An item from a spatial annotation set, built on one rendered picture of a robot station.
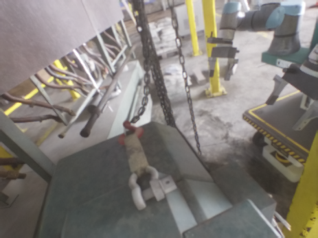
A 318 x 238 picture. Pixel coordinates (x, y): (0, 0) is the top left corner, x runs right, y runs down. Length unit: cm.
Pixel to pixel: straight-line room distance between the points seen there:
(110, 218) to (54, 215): 16
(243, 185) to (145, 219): 24
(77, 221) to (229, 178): 33
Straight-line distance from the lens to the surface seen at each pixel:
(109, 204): 36
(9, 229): 97
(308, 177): 73
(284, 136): 124
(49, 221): 47
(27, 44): 86
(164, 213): 31
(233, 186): 45
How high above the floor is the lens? 115
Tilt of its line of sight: 36 degrees down
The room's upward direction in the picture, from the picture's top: 18 degrees counter-clockwise
